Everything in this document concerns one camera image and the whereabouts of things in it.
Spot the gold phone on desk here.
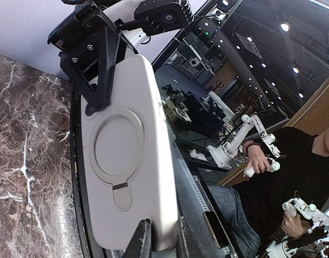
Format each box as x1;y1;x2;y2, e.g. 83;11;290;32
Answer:
203;211;229;249

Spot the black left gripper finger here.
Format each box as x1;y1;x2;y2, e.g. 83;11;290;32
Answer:
122;219;152;258

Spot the white slotted cable duct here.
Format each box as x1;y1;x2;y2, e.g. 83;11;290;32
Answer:
178;159;210;212

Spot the seated operator in black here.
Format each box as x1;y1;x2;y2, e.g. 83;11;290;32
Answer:
207;123;329;258

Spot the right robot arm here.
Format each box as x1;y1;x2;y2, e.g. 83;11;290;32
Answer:
47;1;147;116

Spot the white phone case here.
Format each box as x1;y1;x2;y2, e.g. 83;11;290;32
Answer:
81;54;178;252

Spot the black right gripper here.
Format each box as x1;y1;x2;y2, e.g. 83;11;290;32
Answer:
47;5;121;110

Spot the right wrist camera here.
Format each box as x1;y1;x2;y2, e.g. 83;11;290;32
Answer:
115;0;194;37

